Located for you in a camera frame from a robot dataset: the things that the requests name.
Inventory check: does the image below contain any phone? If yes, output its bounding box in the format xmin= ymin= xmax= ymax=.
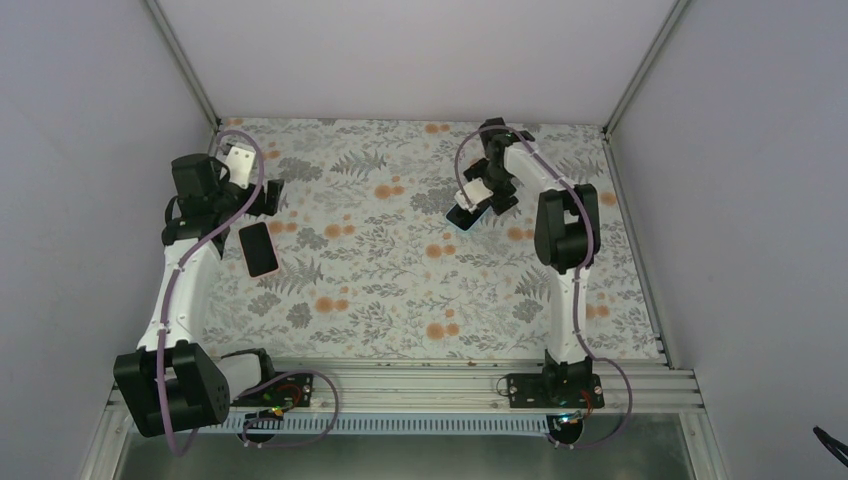
xmin=238 ymin=222 xmax=280 ymax=278
xmin=446 ymin=203 xmax=490 ymax=231

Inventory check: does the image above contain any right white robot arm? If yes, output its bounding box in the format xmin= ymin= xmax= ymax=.
xmin=480 ymin=118 xmax=604 ymax=409

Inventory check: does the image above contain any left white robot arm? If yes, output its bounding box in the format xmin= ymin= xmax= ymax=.
xmin=113 ymin=147 xmax=284 ymax=438

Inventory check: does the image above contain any phone in pink case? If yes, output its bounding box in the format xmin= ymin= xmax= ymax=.
xmin=238 ymin=222 xmax=280 ymax=278

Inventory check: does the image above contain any floral patterned table mat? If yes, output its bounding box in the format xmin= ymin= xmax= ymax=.
xmin=198 ymin=117 xmax=664 ymax=362

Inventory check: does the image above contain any black object at edge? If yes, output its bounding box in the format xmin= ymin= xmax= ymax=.
xmin=812 ymin=426 xmax=848 ymax=467

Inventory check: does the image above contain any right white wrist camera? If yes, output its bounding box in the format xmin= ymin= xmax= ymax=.
xmin=455 ymin=178 xmax=494 ymax=213

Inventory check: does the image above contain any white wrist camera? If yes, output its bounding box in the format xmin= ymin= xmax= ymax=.
xmin=455 ymin=178 xmax=494 ymax=213
xmin=223 ymin=144 xmax=256 ymax=189

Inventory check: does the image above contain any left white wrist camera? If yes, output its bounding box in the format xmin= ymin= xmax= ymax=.
xmin=223 ymin=144 xmax=256 ymax=189

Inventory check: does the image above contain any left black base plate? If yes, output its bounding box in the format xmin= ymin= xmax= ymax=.
xmin=232 ymin=373 xmax=314 ymax=410

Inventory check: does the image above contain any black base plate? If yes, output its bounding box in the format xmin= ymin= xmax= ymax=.
xmin=506 ymin=373 xmax=606 ymax=409
xmin=232 ymin=373 xmax=314 ymax=410

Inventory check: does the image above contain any aluminium rail frame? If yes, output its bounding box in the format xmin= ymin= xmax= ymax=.
xmin=105 ymin=357 xmax=705 ymax=435

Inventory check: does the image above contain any left aluminium corner post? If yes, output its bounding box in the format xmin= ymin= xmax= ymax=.
xmin=142 ymin=0 xmax=221 ymax=132

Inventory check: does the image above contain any aluminium corner post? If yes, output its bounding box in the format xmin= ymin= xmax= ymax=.
xmin=602 ymin=0 xmax=691 ymax=140
xmin=142 ymin=0 xmax=221 ymax=132

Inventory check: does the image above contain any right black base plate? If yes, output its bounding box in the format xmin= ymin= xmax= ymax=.
xmin=506 ymin=373 xmax=606 ymax=409

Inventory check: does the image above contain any right aluminium corner post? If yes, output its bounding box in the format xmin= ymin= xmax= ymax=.
xmin=602 ymin=0 xmax=691 ymax=140

